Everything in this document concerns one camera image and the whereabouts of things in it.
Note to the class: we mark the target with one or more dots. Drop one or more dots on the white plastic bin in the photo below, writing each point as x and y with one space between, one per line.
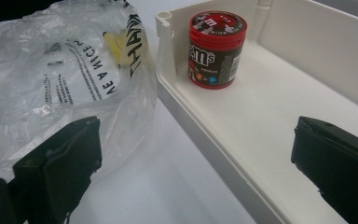
261 105

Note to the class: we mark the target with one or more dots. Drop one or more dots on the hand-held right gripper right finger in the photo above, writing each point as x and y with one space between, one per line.
341 168

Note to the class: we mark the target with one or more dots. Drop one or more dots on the clear printed plastic bag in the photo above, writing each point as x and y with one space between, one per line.
74 62

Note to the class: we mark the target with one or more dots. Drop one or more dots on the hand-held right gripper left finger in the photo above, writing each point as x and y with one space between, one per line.
59 174

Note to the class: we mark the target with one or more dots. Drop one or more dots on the red-lidded candy jar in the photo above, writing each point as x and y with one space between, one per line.
217 62

